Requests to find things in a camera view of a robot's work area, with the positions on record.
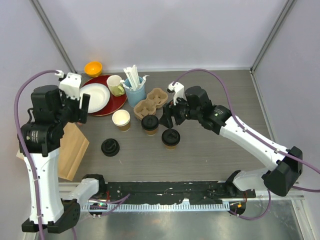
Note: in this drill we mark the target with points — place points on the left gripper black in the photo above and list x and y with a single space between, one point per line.
80 114

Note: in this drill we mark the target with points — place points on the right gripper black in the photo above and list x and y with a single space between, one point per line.
174 110

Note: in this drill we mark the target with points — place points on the black cup lid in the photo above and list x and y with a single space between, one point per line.
171 137
150 122

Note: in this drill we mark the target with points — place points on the lidded brown paper cup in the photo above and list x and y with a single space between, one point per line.
150 125

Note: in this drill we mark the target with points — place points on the brown paper cups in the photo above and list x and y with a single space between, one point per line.
122 120

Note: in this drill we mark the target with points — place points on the black lid stack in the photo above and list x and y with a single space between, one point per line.
110 147

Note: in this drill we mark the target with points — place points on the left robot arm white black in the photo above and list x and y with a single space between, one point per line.
40 142

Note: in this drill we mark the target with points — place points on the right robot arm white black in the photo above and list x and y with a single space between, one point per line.
280 171

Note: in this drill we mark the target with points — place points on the cardboard cup carrier back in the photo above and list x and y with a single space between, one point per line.
157 97

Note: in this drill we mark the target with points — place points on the cardboard cup carrier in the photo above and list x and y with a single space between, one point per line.
144 108
157 97

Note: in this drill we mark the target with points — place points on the white plate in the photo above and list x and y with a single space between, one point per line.
99 96

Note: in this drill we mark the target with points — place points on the cardboard cup carrier front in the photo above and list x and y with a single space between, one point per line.
144 108

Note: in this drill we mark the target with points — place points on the brown paper bag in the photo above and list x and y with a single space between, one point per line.
73 146

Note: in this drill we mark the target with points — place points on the red round tray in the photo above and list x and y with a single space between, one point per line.
115 102

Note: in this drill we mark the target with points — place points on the blue cup holder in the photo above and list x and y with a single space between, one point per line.
134 96

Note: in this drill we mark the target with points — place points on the pale yellow mug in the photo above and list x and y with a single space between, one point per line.
115 86

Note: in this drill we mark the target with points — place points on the orange bowl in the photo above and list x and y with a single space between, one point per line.
93 69

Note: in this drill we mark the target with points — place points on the white wrapped straws bundle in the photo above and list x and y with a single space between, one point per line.
133 78

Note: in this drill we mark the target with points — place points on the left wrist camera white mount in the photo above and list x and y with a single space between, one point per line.
70 84

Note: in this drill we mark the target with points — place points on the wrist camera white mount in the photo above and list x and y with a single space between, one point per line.
178 90
70 84

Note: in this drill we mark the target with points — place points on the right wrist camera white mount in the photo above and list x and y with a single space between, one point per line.
178 90

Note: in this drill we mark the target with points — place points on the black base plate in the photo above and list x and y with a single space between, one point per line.
172 192

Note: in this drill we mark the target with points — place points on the white slotted cable duct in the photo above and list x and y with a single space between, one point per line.
185 206

